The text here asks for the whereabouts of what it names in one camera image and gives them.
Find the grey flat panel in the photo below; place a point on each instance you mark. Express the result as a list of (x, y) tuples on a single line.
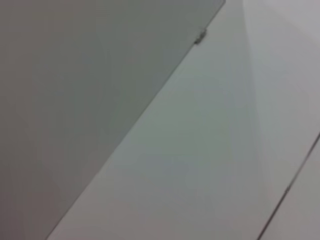
[(87, 75)]

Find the small metal clip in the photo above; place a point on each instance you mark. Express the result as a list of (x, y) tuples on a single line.
[(200, 37)]

